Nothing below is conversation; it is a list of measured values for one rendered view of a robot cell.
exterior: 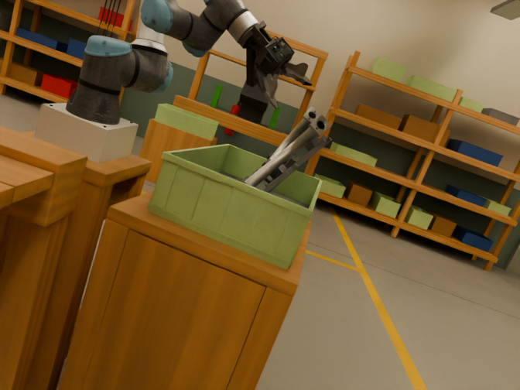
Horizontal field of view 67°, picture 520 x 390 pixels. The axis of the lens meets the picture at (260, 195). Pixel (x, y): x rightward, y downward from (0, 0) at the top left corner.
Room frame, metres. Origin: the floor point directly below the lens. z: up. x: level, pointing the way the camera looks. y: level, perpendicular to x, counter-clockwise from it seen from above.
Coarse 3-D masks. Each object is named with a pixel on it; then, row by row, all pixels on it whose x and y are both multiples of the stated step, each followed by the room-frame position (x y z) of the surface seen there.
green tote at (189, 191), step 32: (192, 160) 1.22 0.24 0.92; (224, 160) 1.61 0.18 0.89; (256, 160) 1.59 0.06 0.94; (160, 192) 1.01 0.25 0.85; (192, 192) 1.00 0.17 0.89; (224, 192) 0.99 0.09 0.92; (256, 192) 0.98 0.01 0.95; (288, 192) 1.57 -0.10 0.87; (192, 224) 0.99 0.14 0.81; (224, 224) 0.99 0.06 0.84; (256, 224) 0.98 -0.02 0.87; (288, 224) 0.97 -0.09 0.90; (256, 256) 0.97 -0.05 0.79; (288, 256) 0.96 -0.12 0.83
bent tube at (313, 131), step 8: (320, 120) 1.08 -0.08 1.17; (312, 128) 1.06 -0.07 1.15; (320, 128) 1.10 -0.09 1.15; (304, 136) 1.11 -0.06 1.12; (312, 136) 1.10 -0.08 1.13; (296, 144) 1.13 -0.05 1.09; (304, 144) 1.13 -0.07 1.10; (280, 152) 1.14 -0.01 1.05; (288, 152) 1.14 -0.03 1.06; (272, 160) 1.11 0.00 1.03; (280, 160) 1.12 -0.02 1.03; (264, 168) 1.07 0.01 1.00; (272, 168) 1.09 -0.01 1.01; (256, 176) 1.04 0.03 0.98; (264, 176) 1.06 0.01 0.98; (248, 184) 1.02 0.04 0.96; (256, 184) 1.04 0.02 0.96
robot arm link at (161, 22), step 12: (156, 0) 0.98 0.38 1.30; (168, 0) 1.02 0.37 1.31; (144, 12) 1.00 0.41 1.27; (156, 12) 0.97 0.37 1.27; (168, 12) 0.99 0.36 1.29; (180, 12) 1.03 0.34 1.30; (144, 24) 1.00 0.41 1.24; (156, 24) 0.99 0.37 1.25; (168, 24) 1.00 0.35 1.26; (180, 24) 1.03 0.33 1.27; (192, 24) 1.06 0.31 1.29; (180, 36) 1.05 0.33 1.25
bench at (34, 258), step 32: (0, 160) 0.75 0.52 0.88; (0, 192) 0.62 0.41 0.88; (32, 192) 0.72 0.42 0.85; (32, 224) 0.84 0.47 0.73; (64, 224) 0.91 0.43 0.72; (32, 256) 0.84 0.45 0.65; (0, 288) 0.84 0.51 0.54; (32, 288) 0.84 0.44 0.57; (0, 320) 0.84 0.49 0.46; (32, 320) 0.87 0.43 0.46; (0, 352) 0.84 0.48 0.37; (32, 352) 0.92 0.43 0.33; (0, 384) 0.84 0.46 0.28
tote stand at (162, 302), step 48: (144, 240) 0.94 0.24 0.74; (192, 240) 0.93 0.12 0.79; (96, 288) 0.95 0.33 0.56; (144, 288) 0.94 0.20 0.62; (192, 288) 0.93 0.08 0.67; (240, 288) 0.91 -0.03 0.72; (288, 288) 0.90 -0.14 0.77; (96, 336) 0.95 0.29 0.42; (144, 336) 0.93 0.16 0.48; (192, 336) 0.92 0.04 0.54; (240, 336) 0.91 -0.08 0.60; (96, 384) 0.94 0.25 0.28; (144, 384) 0.93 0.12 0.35; (192, 384) 0.92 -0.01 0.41; (240, 384) 0.90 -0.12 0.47
